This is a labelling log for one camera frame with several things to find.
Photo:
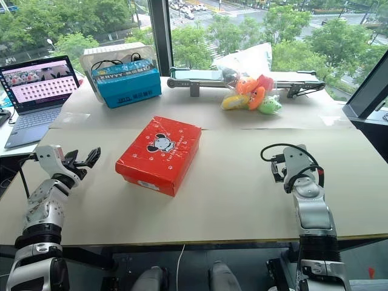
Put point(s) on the white plastic container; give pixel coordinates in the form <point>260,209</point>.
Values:
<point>100,53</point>

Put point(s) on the small conveyor belt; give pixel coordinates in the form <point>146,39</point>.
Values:
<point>197,81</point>

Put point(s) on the grey open laptop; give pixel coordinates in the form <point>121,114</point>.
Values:
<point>36,100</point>

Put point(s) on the blue cardboard box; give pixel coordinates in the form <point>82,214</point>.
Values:
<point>130,86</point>

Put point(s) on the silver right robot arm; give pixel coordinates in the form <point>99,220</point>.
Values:
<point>315,212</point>

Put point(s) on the yellow plush toy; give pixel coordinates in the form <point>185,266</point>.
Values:
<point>232,101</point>

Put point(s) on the red plush toy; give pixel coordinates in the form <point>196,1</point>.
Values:
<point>266,82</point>

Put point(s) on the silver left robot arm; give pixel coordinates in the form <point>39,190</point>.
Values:
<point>42,209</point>

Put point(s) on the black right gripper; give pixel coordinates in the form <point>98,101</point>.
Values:
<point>281,172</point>

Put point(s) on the clear plastic bag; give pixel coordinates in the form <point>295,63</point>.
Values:
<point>242,60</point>

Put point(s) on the red shoe box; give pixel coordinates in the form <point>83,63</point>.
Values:
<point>160,154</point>

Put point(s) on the black window frame post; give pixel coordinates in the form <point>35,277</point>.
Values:
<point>160,36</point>

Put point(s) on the green plush toy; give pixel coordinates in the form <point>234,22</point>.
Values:
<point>270,106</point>

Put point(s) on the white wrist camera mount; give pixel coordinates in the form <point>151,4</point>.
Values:
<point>48,157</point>
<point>298,163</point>

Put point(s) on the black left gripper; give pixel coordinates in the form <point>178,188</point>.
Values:
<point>74,169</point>

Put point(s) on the orange star plush toy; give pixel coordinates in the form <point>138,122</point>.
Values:
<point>257,97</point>

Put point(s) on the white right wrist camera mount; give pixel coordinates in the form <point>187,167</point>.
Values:
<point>298,163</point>

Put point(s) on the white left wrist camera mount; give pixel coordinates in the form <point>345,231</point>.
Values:
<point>48,157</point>

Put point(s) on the black monitor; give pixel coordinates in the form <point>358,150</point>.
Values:
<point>368,88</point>

